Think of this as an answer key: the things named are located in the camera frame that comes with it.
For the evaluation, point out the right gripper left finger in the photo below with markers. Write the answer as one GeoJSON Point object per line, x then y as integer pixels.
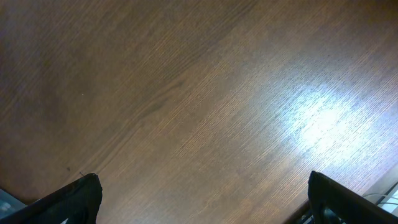
{"type": "Point", "coordinates": [77, 202]}

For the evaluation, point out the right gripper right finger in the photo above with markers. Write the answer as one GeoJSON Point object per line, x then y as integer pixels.
{"type": "Point", "coordinates": [330, 202]}

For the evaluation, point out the clear plastic storage bin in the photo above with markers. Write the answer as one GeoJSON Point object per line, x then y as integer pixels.
{"type": "Point", "coordinates": [9, 204]}

